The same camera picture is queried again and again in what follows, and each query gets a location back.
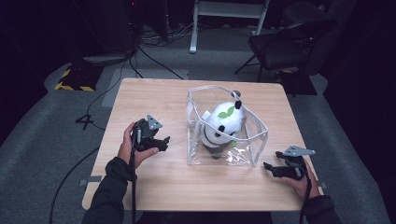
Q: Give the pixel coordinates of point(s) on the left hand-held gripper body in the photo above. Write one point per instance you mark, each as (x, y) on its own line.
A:
(146, 129)

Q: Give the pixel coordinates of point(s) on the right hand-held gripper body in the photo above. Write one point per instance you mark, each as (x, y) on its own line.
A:
(295, 155)

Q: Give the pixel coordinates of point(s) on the clear plastic bag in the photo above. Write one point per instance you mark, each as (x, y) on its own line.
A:
(249, 152)

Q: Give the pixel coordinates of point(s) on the panda plush toy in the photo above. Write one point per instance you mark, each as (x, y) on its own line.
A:
(222, 123)

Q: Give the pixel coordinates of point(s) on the person's left hand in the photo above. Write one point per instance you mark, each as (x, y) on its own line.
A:
(124, 149)

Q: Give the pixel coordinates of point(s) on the person's right hand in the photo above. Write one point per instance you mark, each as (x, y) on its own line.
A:
(305, 186)

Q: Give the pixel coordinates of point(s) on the grey tape piece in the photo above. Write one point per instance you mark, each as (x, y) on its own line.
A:
(324, 185)
(90, 179)

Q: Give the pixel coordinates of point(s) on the black tape floor mark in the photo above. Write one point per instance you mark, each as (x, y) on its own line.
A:
(84, 119)

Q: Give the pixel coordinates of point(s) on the black stand base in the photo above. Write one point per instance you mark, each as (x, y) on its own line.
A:
(300, 84)

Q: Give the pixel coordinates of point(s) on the small dark round object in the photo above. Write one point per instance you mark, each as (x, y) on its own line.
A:
(236, 93)

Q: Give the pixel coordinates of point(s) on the grey round stand base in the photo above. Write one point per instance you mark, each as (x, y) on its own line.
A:
(106, 58)

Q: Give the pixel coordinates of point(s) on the black yellow striped base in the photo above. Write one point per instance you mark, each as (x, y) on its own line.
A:
(79, 79)

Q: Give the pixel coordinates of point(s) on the black chair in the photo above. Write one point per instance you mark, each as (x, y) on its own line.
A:
(280, 46)

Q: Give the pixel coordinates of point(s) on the white metal stand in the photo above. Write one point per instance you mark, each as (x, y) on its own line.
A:
(194, 31)

